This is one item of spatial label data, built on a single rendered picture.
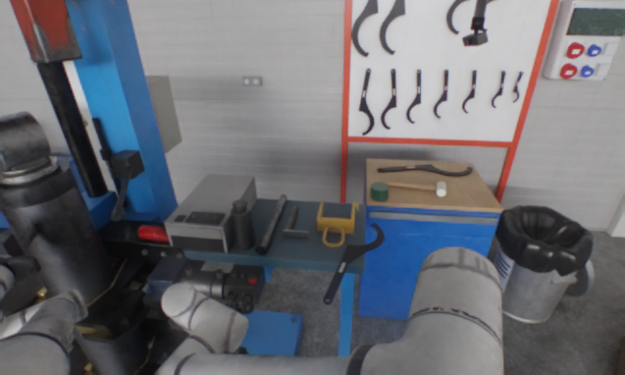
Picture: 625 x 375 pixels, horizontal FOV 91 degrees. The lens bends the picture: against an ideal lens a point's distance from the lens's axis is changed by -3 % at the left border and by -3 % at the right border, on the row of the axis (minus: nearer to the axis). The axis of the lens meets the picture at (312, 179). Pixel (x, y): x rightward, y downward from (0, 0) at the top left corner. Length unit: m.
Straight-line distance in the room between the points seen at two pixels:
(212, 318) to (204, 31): 2.48
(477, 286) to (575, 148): 3.01
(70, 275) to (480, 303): 1.23
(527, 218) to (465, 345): 2.25
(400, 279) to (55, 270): 1.74
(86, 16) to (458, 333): 1.41
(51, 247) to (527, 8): 2.99
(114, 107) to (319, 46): 1.72
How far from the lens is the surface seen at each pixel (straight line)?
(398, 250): 2.01
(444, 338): 0.42
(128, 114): 1.47
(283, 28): 2.78
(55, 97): 1.56
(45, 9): 1.24
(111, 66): 1.44
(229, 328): 0.84
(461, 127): 2.96
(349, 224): 1.33
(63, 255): 1.32
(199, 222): 1.27
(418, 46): 2.73
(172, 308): 0.89
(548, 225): 2.67
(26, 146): 1.20
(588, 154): 3.53
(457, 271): 0.50
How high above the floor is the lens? 1.90
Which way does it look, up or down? 28 degrees down
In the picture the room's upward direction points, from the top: 1 degrees counter-clockwise
